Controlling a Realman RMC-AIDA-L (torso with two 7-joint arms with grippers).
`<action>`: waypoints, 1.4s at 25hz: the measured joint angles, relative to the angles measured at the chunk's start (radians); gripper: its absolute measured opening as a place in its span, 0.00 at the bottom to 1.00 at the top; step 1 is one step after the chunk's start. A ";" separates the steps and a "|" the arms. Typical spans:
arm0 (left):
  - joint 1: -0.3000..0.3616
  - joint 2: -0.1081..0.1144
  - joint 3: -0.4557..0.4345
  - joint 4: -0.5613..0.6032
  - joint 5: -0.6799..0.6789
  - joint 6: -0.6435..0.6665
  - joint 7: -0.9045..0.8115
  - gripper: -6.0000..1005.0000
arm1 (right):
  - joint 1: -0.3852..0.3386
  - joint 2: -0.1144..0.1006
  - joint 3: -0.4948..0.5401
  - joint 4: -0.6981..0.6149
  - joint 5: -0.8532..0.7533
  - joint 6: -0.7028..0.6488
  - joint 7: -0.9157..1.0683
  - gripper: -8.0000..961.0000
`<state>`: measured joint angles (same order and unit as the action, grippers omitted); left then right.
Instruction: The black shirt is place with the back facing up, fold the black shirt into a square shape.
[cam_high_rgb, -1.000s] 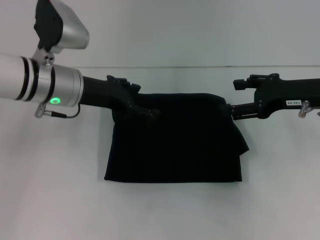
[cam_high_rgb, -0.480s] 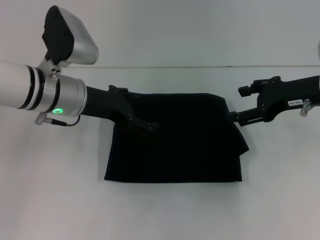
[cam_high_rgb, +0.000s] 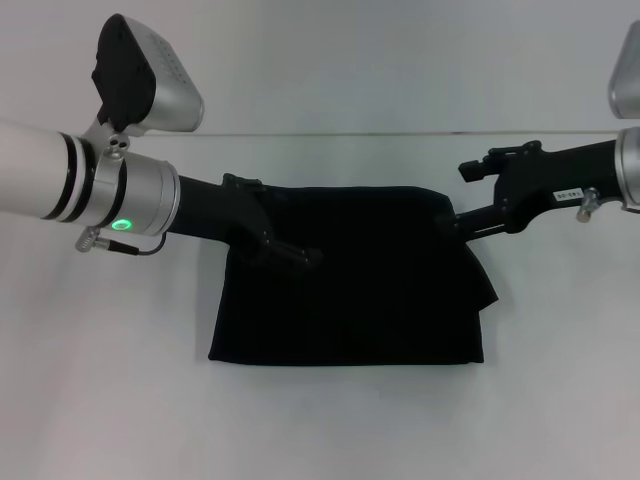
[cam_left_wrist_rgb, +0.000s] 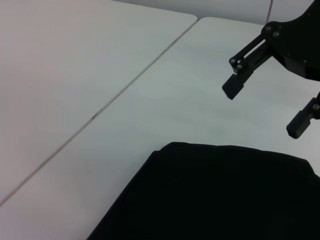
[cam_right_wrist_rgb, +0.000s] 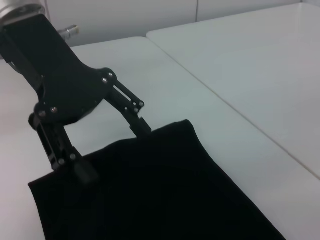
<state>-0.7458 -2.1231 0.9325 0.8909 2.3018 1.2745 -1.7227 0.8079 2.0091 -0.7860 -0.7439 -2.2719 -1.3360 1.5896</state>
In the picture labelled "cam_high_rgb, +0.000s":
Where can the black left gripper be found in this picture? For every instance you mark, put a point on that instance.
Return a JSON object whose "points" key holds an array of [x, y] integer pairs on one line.
{"points": [[215, 215]]}

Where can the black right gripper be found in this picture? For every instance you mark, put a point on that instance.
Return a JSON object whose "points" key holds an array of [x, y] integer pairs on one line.
{"points": [[550, 185]]}

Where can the black shirt with FREE print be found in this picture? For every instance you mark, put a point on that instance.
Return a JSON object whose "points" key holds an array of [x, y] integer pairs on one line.
{"points": [[350, 300]]}

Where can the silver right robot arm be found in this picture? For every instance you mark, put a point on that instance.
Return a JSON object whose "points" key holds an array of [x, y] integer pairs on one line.
{"points": [[629, 170]]}

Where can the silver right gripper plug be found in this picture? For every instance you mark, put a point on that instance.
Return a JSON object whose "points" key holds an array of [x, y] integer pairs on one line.
{"points": [[587, 205]]}

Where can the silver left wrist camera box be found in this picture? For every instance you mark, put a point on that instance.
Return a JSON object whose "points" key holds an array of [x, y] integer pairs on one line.
{"points": [[150, 85]]}

